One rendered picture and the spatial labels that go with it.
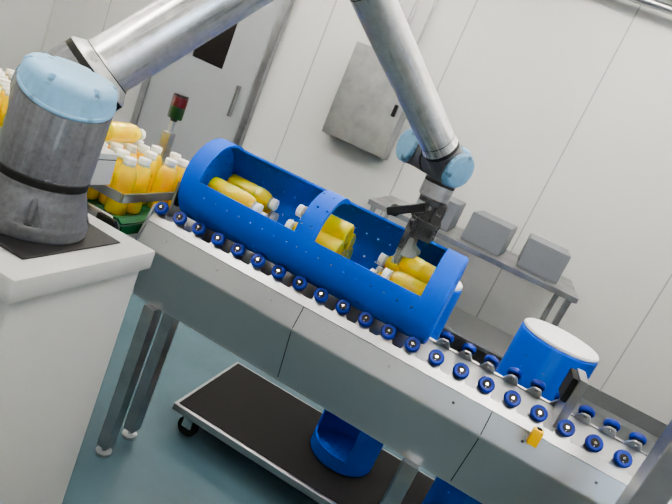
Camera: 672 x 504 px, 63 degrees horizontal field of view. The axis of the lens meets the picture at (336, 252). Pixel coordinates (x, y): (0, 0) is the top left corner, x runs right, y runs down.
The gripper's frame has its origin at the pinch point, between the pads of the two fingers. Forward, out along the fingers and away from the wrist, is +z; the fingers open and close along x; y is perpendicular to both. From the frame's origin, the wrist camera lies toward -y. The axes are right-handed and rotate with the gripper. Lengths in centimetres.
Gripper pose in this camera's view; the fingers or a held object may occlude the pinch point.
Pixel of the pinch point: (396, 257)
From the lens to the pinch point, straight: 164.2
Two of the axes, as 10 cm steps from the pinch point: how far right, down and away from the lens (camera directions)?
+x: 3.3, -1.2, 9.4
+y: 8.6, 4.5, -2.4
